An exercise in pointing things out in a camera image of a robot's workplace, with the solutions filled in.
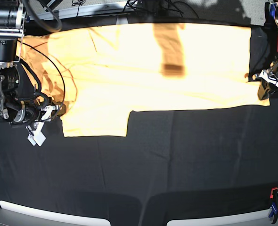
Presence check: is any thick black cable loop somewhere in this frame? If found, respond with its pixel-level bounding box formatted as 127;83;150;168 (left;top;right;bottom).
21;0;63;32

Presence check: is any blue clamp bottom right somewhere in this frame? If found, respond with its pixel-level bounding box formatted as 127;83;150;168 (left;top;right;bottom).
268;192;278;224

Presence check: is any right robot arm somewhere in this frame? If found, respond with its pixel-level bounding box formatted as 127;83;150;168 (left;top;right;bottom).
0;0;64;139

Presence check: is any yellow t-shirt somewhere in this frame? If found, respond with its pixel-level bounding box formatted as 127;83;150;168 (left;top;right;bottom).
16;23;270;137

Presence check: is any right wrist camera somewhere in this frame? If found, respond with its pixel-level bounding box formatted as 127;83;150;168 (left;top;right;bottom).
27;131;46;146

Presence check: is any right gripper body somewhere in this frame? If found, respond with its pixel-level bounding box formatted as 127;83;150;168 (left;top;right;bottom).
9;93;61;129

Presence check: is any red black clamp bottom right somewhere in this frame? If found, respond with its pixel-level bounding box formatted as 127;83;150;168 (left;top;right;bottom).
270;187;278;199

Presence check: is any black table cloth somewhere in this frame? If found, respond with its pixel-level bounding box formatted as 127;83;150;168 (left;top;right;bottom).
0;26;278;226

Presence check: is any black cable bundle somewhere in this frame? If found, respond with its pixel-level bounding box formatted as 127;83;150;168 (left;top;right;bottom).
70;0;201;18

